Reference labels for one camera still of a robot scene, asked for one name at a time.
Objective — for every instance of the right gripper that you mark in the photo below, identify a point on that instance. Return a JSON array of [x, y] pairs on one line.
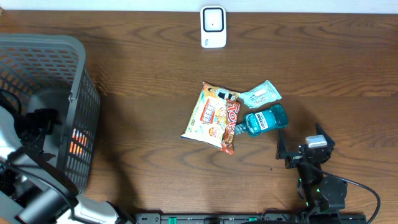
[[294, 158]]

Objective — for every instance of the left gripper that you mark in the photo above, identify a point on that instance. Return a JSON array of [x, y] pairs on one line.
[[33, 143]]

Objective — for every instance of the blue mouthwash bottle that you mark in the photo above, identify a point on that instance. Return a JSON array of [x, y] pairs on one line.
[[270, 119]]

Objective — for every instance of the teal wet wipes pack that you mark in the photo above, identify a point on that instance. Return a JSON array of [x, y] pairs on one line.
[[262, 94]]

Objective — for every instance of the brown Top chocolate bar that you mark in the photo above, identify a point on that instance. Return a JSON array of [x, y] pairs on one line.
[[232, 111]]

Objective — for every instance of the yellow snack bag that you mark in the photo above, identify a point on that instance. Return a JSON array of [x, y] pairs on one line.
[[208, 122]]

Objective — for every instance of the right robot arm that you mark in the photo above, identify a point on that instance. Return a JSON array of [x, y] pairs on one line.
[[324, 195]]

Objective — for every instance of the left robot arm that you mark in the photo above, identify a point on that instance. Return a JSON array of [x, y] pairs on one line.
[[44, 169]]

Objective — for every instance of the white barcode scanner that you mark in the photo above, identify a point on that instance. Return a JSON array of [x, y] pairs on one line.
[[213, 27]]

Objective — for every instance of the grey plastic shopping basket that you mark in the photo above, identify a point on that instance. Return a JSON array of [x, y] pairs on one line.
[[48, 72]]

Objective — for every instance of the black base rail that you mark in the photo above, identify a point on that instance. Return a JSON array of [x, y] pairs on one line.
[[269, 217]]

